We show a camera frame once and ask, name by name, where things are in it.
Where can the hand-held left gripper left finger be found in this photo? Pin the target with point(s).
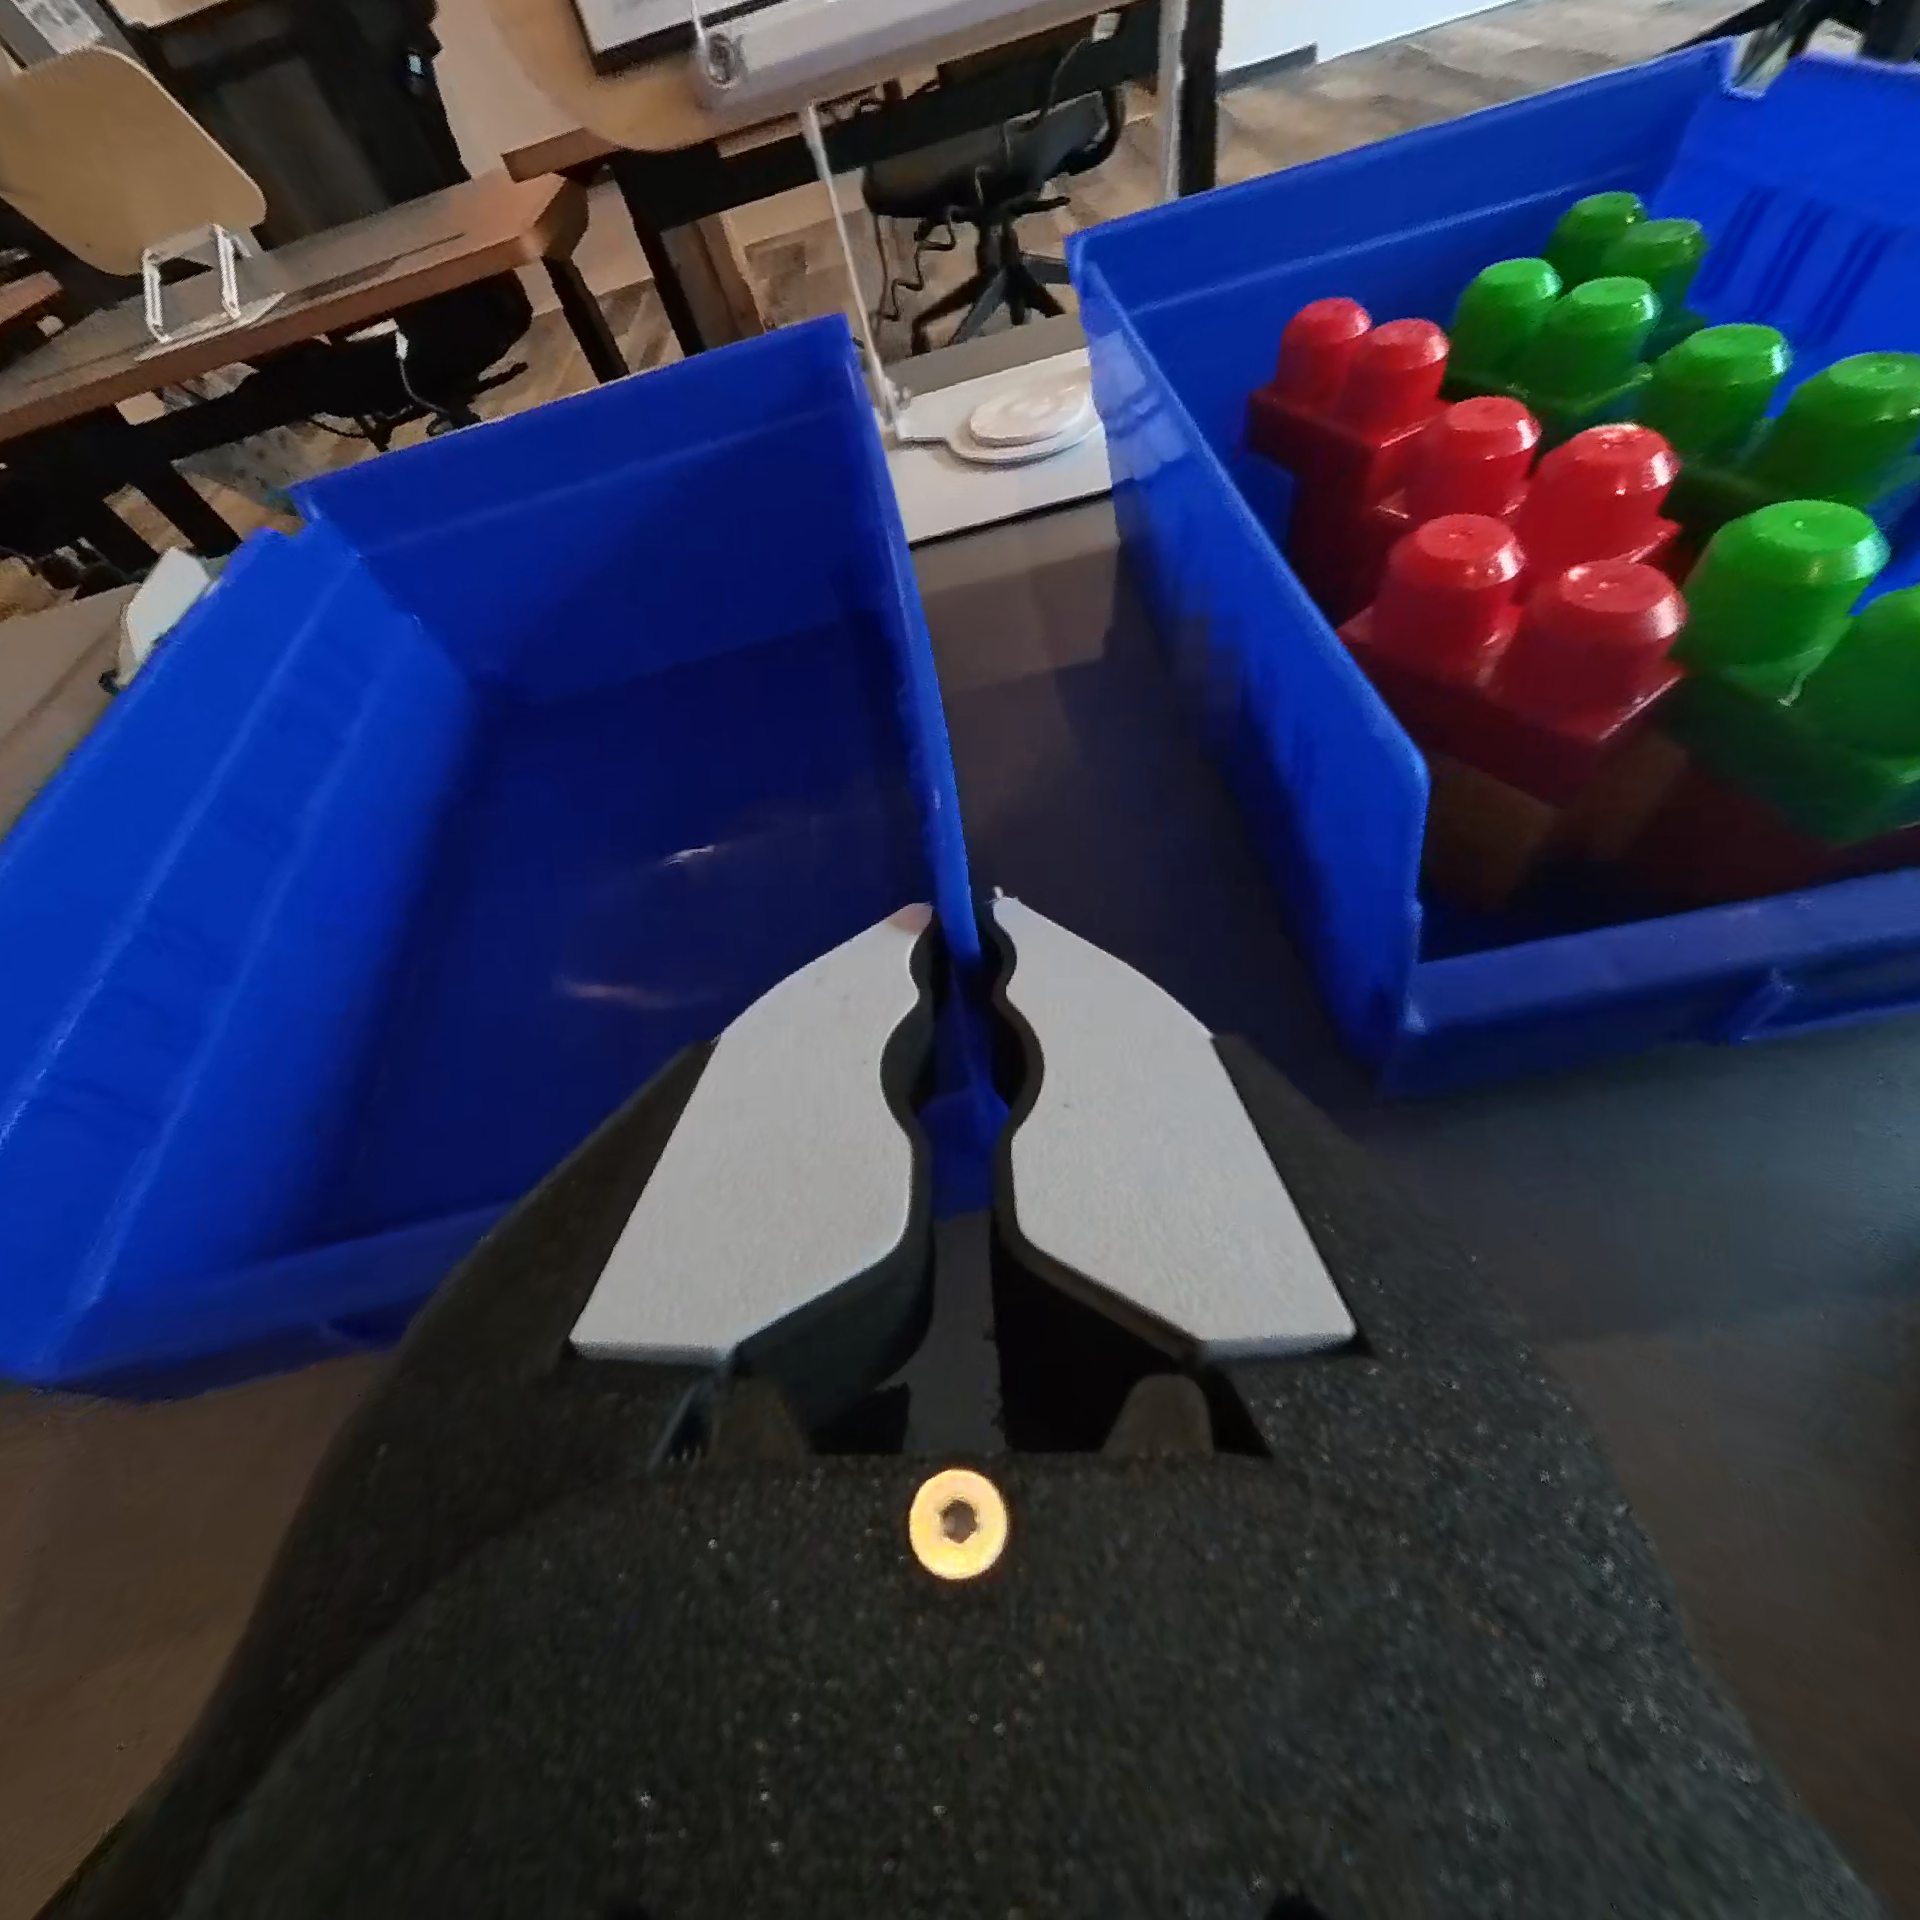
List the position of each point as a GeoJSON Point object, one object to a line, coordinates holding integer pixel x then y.
{"type": "Point", "coordinates": [751, 1201]}

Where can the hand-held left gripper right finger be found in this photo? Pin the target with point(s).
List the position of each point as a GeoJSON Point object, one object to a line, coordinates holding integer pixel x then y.
{"type": "Point", "coordinates": [1170, 1187]}

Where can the orange mega block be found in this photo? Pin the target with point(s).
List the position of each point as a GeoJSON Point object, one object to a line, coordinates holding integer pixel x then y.
{"type": "Point", "coordinates": [1500, 839]}

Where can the blue plastic object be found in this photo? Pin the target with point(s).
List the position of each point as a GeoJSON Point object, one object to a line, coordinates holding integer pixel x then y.
{"type": "Point", "coordinates": [301, 901]}

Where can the black office chair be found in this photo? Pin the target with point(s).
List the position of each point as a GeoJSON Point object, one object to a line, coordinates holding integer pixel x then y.
{"type": "Point", "coordinates": [1008, 150]}

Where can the blue plastic bin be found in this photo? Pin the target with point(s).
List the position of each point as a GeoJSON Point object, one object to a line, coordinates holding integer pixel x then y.
{"type": "Point", "coordinates": [1261, 690]}

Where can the clear acrylic stand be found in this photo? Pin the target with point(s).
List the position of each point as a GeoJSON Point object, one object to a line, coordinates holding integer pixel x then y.
{"type": "Point", "coordinates": [197, 276]}

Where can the wooden table frame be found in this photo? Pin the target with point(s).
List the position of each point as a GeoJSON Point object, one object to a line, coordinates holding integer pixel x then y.
{"type": "Point", "coordinates": [360, 257]}

